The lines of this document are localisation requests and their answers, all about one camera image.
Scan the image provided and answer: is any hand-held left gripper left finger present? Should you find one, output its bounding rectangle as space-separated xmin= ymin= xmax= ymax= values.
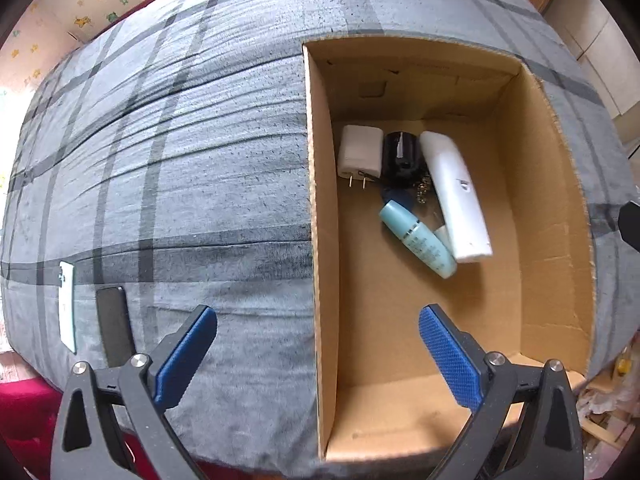
xmin=50 ymin=305 xmax=218 ymax=480

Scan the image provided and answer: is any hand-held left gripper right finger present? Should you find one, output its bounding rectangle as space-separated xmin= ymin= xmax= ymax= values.
xmin=418 ymin=303 xmax=585 ymax=480

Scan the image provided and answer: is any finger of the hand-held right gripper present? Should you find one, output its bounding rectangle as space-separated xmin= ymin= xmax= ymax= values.
xmin=617 ymin=201 xmax=640 ymax=252

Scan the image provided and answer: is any brown cardboard box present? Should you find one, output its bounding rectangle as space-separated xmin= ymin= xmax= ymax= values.
xmin=301 ymin=35 xmax=596 ymax=461

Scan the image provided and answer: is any teal cosmetic tube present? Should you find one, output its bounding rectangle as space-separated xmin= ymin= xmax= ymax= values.
xmin=379 ymin=200 xmax=458 ymax=279

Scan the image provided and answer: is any long white plastic device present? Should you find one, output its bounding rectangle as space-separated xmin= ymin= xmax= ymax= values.
xmin=419 ymin=131 xmax=493 ymax=264

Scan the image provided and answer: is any metal key bunch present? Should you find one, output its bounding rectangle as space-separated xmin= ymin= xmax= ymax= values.
xmin=412 ymin=172 xmax=436 ymax=206

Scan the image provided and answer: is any blue key fob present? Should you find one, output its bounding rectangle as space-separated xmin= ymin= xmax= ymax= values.
xmin=381 ymin=187 xmax=415 ymax=213

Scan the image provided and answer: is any black key case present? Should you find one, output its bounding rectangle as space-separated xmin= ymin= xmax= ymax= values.
xmin=382 ymin=131 xmax=426 ymax=186

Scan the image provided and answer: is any large white charger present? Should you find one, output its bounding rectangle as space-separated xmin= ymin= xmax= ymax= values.
xmin=337 ymin=125 xmax=383 ymax=191

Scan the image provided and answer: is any black phone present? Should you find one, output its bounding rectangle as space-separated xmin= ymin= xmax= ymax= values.
xmin=95 ymin=286 xmax=135 ymax=368

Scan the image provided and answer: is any beige cabinet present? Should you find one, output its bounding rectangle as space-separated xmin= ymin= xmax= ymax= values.
xmin=520 ymin=0 xmax=640 ymax=121

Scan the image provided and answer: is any wooden rack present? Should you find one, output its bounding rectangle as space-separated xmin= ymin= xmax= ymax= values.
xmin=575 ymin=385 xmax=640 ymax=461

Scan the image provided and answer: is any grey plaid blanket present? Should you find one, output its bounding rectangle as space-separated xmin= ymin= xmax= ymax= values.
xmin=0 ymin=0 xmax=631 ymax=476

